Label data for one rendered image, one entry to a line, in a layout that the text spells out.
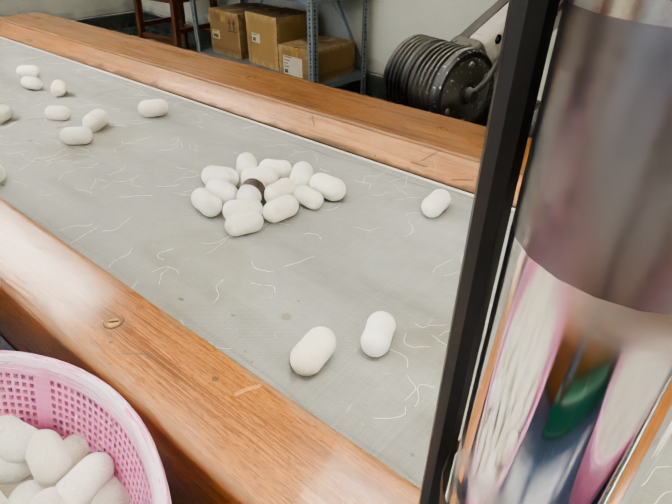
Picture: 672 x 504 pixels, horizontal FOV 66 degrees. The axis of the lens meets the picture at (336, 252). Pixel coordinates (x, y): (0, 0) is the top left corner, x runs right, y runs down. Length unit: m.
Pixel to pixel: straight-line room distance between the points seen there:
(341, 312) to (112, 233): 0.22
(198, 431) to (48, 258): 0.20
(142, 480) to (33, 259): 0.20
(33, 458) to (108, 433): 0.04
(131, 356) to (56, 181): 0.31
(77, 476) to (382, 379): 0.17
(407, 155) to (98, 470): 0.40
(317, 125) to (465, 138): 0.17
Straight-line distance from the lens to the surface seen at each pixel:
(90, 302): 0.36
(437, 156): 0.54
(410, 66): 0.83
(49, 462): 0.31
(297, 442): 0.26
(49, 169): 0.62
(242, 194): 0.47
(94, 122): 0.69
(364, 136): 0.58
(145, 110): 0.71
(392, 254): 0.42
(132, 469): 0.29
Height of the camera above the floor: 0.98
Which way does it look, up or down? 35 degrees down
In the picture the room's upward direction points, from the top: straight up
